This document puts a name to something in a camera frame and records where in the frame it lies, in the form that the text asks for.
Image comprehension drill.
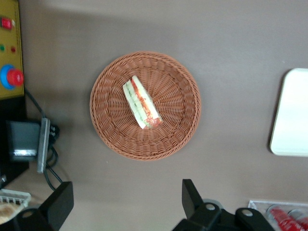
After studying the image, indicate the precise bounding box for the cream plastic tray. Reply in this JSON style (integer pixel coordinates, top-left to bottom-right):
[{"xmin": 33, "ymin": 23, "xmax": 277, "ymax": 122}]
[{"xmin": 269, "ymin": 68, "xmax": 308, "ymax": 157}]

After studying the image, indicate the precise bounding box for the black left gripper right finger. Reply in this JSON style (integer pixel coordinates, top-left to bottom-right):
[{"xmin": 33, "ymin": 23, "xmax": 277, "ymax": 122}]
[{"xmin": 173, "ymin": 179, "xmax": 235, "ymax": 231}]

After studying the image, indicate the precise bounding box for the black power cable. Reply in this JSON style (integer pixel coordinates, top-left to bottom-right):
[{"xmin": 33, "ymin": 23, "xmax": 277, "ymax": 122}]
[{"xmin": 24, "ymin": 89, "xmax": 64, "ymax": 192}]

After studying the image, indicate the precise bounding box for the white wire rack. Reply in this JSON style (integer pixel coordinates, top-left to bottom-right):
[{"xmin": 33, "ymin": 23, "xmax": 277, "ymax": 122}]
[{"xmin": 0, "ymin": 189, "xmax": 32, "ymax": 212}]

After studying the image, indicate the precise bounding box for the round brown wicker basket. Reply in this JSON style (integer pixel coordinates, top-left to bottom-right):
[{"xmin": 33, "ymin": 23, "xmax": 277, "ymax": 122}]
[{"xmin": 89, "ymin": 50, "xmax": 202, "ymax": 161}]

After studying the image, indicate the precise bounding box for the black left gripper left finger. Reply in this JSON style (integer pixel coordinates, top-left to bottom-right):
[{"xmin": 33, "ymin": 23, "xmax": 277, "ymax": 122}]
[{"xmin": 14, "ymin": 181, "xmax": 74, "ymax": 231}]

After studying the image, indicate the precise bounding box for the grey power inlet box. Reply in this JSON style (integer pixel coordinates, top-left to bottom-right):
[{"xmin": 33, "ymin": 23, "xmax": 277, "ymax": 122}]
[{"xmin": 6, "ymin": 117, "xmax": 51, "ymax": 174}]

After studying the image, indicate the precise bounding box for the red emergency stop button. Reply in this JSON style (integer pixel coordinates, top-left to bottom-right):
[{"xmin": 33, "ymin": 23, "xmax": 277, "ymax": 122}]
[{"xmin": 0, "ymin": 64, "xmax": 25, "ymax": 91}]

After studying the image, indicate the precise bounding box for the triangle sandwich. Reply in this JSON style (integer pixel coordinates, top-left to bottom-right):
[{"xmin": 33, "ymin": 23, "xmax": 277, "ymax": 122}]
[{"xmin": 122, "ymin": 75, "xmax": 162, "ymax": 130}]

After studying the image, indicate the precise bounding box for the yellow control panel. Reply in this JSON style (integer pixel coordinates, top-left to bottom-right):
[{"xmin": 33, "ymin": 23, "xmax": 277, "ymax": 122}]
[{"xmin": 0, "ymin": 0, "xmax": 26, "ymax": 99}]

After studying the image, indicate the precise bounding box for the clear acrylic bottle rack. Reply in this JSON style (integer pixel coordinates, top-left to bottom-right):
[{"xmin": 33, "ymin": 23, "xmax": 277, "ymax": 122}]
[{"xmin": 247, "ymin": 199, "xmax": 308, "ymax": 231}]

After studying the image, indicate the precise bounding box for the black machine housing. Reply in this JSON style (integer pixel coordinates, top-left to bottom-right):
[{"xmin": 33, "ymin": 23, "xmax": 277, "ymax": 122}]
[{"xmin": 0, "ymin": 95, "xmax": 31, "ymax": 190}]

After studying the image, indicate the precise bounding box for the rice cracker snack bag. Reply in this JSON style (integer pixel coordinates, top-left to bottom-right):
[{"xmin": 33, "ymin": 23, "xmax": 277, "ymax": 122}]
[{"xmin": 0, "ymin": 203, "xmax": 25, "ymax": 225}]

